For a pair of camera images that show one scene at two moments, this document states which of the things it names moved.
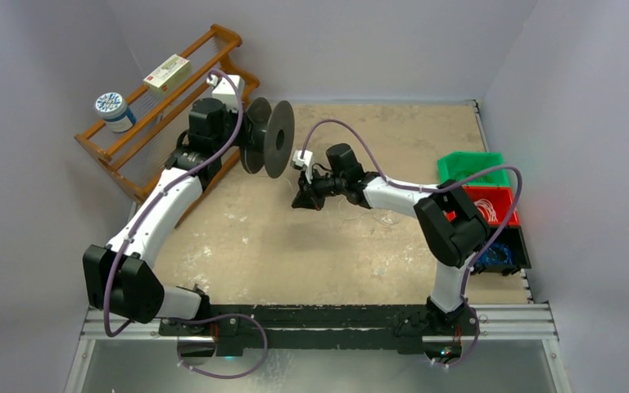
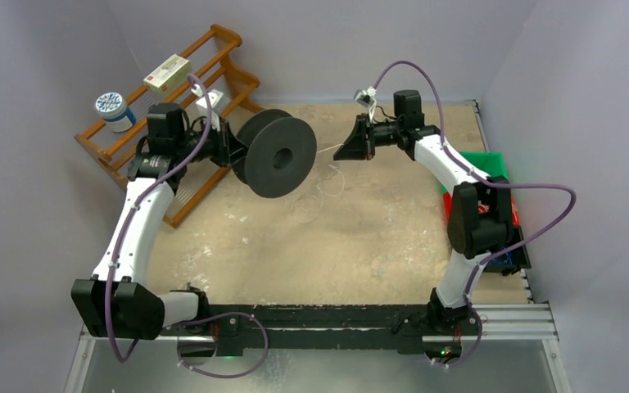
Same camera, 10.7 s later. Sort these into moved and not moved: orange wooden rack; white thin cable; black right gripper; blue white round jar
Moved: white thin cable; black right gripper
Not moved: orange wooden rack; blue white round jar
